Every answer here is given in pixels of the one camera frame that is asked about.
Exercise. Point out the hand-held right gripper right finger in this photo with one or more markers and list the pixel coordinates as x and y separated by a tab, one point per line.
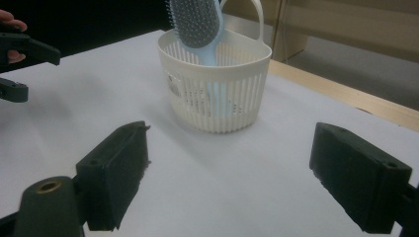
359	177

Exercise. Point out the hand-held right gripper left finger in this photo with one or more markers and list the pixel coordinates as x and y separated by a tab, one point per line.
115	168

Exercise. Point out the white plastic basket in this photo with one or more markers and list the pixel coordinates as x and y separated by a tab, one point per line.
243	95

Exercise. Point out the light blue hairbrush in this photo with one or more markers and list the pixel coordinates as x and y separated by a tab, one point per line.
196	23

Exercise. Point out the black curtain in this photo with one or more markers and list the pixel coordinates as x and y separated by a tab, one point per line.
82	23

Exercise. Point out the white table sheet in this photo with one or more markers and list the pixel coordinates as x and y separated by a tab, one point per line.
230	184

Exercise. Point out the light wooden desk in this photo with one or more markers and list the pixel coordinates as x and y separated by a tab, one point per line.
362	23

